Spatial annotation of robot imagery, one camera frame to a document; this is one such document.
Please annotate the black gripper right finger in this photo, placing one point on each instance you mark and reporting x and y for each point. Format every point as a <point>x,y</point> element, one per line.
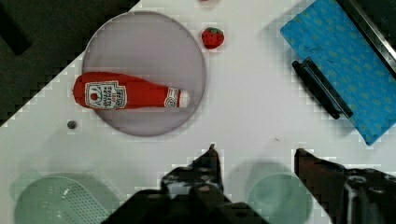
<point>349,196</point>

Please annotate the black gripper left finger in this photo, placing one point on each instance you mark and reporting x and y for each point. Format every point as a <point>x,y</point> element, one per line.
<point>190,194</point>

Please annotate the green metal cup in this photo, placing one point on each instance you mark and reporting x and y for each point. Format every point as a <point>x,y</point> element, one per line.
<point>281,199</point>

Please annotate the green perforated colander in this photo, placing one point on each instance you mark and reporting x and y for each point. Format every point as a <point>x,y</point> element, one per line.
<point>63,198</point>

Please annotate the red plush ketchup bottle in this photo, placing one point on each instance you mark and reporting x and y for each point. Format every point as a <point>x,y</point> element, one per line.
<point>114,91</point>

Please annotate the grey round plate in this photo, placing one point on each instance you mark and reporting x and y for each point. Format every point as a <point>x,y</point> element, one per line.
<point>159,49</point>

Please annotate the red plush strawberry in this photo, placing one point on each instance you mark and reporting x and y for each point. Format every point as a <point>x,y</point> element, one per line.
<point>212,37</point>

